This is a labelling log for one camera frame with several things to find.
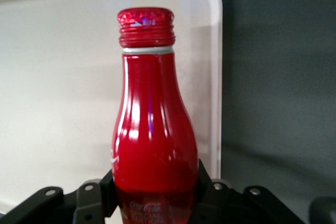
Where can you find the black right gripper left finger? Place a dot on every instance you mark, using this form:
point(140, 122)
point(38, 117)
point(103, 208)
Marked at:
point(89, 203)

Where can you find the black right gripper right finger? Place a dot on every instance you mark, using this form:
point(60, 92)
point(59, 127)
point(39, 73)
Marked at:
point(212, 200)

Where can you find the red coke bottle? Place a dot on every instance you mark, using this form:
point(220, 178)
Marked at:
point(155, 129)

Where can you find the beige plastic tray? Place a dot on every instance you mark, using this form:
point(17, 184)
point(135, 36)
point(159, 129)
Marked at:
point(65, 77)

